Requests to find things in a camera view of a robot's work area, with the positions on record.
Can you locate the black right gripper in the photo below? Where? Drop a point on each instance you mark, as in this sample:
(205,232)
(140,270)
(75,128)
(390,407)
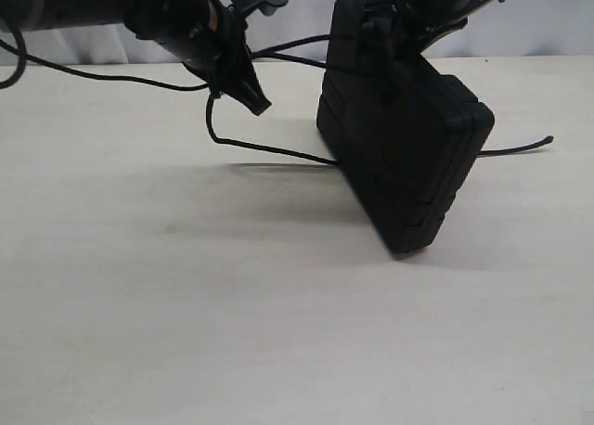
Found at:
(399,27)

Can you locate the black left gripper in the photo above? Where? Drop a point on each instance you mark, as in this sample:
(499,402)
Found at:
(208,40)

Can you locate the black plastic carrying case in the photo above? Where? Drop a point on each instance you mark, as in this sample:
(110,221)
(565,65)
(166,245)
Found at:
(405,135)

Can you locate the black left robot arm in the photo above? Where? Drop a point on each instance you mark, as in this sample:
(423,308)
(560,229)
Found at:
(20,16)

